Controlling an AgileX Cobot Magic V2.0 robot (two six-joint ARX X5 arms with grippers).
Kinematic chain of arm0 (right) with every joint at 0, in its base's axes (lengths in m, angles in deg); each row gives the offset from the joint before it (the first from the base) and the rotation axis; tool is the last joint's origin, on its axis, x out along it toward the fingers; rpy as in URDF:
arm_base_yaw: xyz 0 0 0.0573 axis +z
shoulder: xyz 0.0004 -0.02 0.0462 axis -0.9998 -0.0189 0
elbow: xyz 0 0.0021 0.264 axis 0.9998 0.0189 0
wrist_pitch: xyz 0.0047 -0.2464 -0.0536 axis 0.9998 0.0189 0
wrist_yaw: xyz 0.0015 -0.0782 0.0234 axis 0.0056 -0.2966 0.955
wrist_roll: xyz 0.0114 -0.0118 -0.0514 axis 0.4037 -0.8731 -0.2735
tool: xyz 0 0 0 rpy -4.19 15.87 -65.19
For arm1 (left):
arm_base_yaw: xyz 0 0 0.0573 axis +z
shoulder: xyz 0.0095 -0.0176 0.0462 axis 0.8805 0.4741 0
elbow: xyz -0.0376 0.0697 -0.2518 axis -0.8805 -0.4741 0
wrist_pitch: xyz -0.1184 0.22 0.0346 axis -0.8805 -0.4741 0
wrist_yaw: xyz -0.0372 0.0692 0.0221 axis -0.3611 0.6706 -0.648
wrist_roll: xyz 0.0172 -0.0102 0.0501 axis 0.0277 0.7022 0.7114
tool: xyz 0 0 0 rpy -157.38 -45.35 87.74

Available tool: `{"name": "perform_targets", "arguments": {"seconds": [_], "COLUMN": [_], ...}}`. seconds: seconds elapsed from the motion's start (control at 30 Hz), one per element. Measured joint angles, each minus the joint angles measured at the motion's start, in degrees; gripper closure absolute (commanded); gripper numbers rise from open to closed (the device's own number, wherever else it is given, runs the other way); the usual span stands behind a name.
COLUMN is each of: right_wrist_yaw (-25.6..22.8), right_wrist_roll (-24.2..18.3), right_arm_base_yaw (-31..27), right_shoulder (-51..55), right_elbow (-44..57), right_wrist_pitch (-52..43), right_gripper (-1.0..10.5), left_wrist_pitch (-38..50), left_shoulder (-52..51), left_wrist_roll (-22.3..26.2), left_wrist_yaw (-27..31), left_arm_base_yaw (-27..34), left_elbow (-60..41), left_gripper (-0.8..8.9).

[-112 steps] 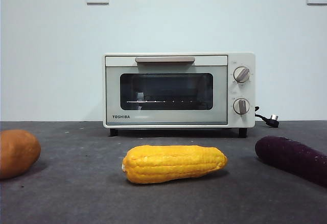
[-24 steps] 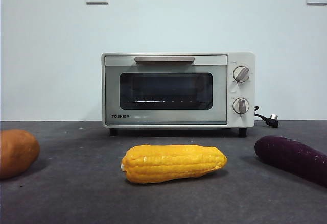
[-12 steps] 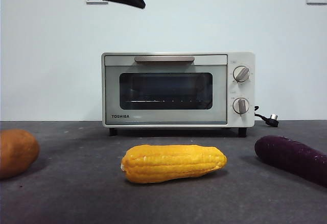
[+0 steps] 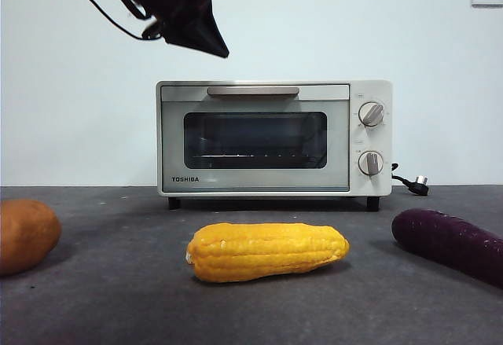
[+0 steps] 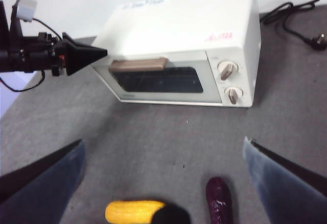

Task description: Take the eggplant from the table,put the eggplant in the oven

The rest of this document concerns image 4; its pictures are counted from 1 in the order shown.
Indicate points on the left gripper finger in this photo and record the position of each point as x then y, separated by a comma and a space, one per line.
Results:
210, 23
188, 36

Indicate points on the purple eggplant with green stem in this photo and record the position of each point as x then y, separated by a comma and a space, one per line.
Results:
444, 239

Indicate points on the cream oven knob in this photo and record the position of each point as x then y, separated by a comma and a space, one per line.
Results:
371, 114
370, 163

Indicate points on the cream toaster oven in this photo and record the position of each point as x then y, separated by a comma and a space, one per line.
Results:
373, 140

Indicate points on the yellow corn cob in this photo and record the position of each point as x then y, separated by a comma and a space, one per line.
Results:
267, 254

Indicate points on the orange sweet potato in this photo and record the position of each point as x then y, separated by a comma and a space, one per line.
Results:
23, 235

